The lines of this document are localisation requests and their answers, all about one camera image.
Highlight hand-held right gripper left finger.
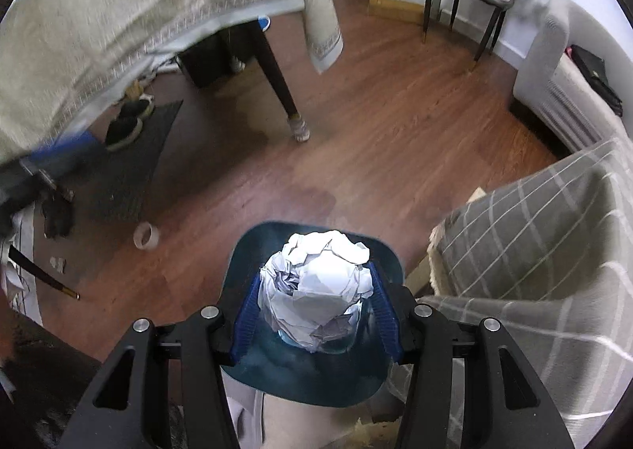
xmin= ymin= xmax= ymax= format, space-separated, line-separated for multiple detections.
xmin=58 ymin=271 xmax=263 ymax=449

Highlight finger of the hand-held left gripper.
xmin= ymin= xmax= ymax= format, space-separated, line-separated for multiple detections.
xmin=22 ymin=130 xmax=107 ymax=173

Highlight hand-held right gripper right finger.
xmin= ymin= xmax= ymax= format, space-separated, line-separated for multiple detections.
xmin=368 ymin=263 xmax=577 ymax=449

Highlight large white paper ball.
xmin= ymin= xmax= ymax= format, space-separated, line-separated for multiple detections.
xmin=257 ymin=230 xmax=374 ymax=353

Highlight dark teal waste bin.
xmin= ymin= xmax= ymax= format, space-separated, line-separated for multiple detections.
xmin=219 ymin=220 xmax=406 ymax=407

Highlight black lumpy object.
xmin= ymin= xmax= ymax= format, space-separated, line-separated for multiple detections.
xmin=42 ymin=196 xmax=75 ymax=238

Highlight black shoe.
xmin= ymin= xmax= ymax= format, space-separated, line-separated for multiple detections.
xmin=105 ymin=117 xmax=144 ymax=152
xmin=119 ymin=99 xmax=155 ymax=121

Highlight dark floor mat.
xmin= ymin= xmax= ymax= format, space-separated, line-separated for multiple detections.
xmin=91 ymin=100 xmax=184 ymax=222

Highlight black chair leg gold tip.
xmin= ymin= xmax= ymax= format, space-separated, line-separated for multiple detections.
xmin=9 ymin=245 xmax=80 ymax=301

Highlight white printed cloth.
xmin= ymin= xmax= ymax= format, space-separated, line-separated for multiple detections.
xmin=7 ymin=204 xmax=46 ymax=326

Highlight pale tape roll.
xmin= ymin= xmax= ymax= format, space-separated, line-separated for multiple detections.
xmin=133 ymin=223 xmax=160 ymax=250

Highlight grey checked tablecloth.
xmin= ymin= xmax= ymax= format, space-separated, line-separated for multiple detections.
xmin=386 ymin=137 xmax=633 ymax=449

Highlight striped table leg sock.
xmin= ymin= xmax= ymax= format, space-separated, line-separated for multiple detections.
xmin=288 ymin=115 xmax=311 ymax=142

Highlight grey fuzzy pants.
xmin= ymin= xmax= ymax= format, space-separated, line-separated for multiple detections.
xmin=0 ymin=315 xmax=107 ymax=449

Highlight dark wooden table leg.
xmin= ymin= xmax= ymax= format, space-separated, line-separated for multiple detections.
xmin=250 ymin=19 xmax=300 ymax=121

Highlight grey armchair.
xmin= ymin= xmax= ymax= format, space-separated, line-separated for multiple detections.
xmin=509 ymin=0 xmax=633 ymax=158

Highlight black handbag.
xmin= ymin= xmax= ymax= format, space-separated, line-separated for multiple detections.
xmin=569 ymin=44 xmax=624 ymax=116

